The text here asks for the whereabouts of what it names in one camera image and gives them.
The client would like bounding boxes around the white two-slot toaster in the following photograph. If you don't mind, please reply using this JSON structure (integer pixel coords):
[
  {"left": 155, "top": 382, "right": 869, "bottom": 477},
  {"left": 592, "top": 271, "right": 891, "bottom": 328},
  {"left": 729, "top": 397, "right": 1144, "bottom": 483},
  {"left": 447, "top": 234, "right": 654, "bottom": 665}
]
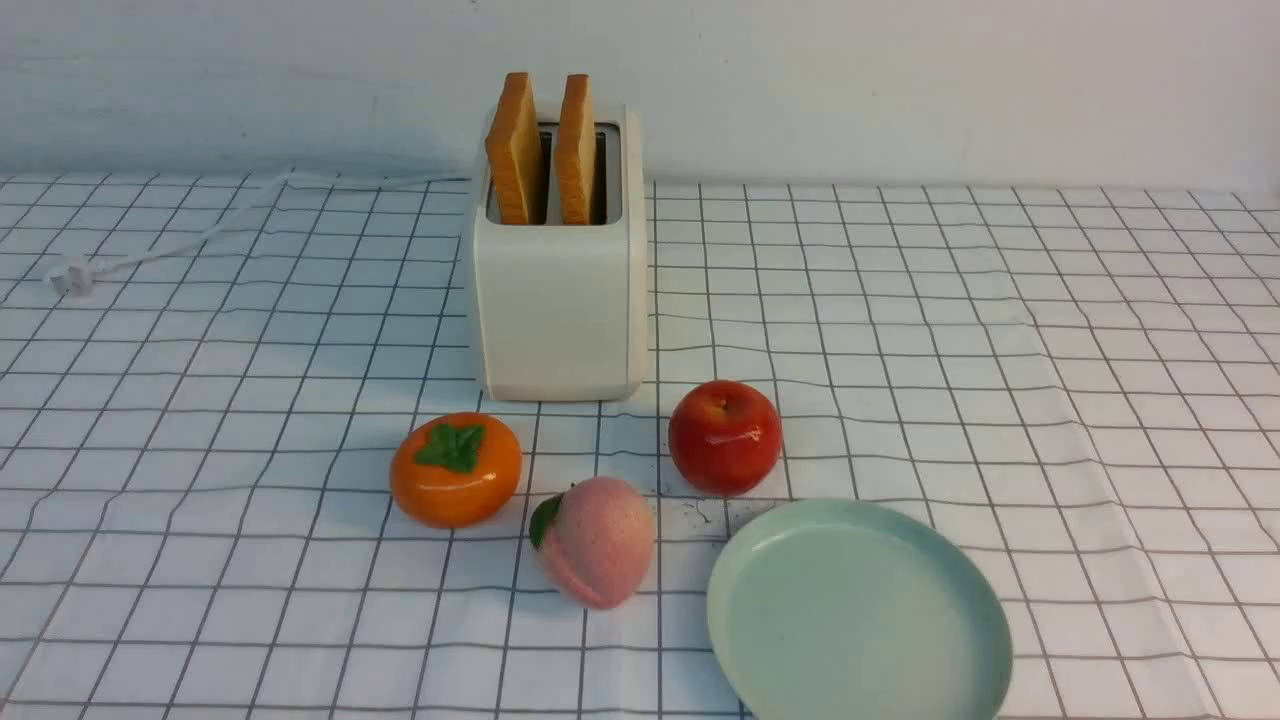
[{"left": 461, "top": 102, "right": 652, "bottom": 402}]

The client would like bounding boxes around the light green plate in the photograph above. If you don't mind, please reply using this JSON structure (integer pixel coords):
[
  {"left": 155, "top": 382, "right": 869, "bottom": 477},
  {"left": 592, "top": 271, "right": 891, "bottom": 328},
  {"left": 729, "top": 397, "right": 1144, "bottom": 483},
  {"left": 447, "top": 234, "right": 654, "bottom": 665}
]
[{"left": 707, "top": 498, "right": 1014, "bottom": 719}]

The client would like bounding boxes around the white power cord with plug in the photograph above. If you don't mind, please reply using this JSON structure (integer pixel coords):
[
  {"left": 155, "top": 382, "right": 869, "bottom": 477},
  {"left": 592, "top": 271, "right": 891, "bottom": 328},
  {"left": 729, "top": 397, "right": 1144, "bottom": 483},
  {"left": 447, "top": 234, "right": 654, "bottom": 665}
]
[{"left": 46, "top": 168, "right": 474, "bottom": 297}]

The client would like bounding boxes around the red apple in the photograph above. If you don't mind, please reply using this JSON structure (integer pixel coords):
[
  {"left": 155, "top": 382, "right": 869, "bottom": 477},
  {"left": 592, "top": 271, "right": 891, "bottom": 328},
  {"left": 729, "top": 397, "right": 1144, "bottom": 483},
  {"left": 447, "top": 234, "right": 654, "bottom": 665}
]
[{"left": 668, "top": 380, "right": 783, "bottom": 497}]

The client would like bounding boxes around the orange persimmon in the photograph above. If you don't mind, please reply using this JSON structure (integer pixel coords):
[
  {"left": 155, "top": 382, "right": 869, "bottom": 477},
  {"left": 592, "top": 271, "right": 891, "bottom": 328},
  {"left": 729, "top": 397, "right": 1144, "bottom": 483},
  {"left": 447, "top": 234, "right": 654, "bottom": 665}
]
[{"left": 389, "top": 413, "right": 524, "bottom": 529}]

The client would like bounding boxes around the pink peach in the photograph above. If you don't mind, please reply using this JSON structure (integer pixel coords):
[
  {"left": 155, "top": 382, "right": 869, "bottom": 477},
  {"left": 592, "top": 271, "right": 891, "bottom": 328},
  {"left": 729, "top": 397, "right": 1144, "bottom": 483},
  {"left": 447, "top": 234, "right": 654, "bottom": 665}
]
[{"left": 529, "top": 477, "right": 657, "bottom": 610}]

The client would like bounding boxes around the toast slice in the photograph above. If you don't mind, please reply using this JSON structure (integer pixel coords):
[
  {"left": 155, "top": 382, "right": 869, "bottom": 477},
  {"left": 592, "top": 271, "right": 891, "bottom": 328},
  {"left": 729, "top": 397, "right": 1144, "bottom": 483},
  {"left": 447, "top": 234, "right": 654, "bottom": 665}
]
[
  {"left": 485, "top": 72, "right": 547, "bottom": 225},
  {"left": 553, "top": 74, "right": 596, "bottom": 225}
]

